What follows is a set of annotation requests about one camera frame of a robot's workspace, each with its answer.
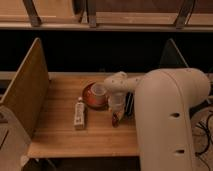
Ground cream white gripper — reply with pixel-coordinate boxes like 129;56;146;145
108;92;126;111

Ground dark red pepper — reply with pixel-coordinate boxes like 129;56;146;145
112;110;124;127

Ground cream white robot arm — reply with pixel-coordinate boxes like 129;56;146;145
104;68;210;171

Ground blue striped object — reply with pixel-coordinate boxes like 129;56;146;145
125;92;134;117

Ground orange red bowl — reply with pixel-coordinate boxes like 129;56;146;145
82;82;108;109

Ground clear plastic cup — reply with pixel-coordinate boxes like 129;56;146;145
91;83;106;98

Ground white tube bottle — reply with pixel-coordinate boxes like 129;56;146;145
73;97;85;130

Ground left wooden side panel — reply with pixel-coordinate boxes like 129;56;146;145
0;38;49;137

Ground black cables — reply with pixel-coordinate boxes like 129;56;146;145
193;111;213;171

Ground wooden shelf rail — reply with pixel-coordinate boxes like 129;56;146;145
0;0;213;32

